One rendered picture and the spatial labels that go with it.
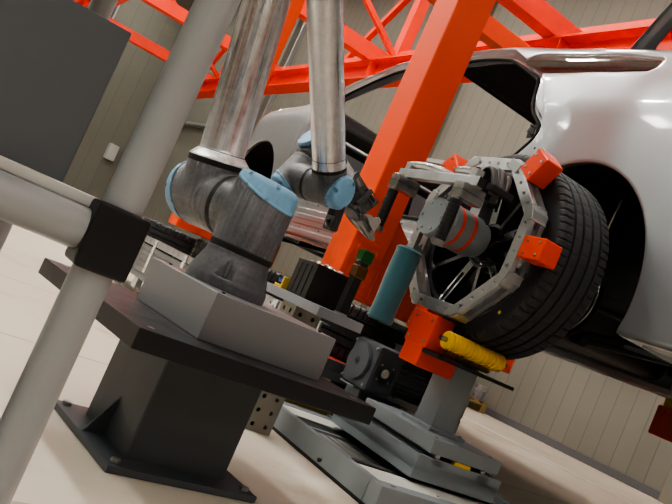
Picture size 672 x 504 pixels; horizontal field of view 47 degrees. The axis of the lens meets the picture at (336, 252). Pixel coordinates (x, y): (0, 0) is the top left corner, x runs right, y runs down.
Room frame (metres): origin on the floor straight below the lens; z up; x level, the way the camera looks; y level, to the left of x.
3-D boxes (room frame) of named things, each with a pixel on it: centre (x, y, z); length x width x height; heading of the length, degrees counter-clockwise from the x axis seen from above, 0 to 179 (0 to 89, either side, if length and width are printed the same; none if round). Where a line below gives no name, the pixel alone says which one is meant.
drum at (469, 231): (2.48, -0.32, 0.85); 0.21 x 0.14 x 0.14; 120
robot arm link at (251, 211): (1.79, 0.21, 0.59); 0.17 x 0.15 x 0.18; 51
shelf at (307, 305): (2.53, 0.01, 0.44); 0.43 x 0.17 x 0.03; 30
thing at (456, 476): (2.65, -0.50, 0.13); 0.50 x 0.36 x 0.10; 30
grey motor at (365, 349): (2.96, -0.41, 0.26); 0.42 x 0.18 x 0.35; 120
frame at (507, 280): (2.52, -0.38, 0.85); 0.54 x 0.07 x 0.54; 30
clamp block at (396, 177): (2.57, -0.12, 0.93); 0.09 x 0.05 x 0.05; 120
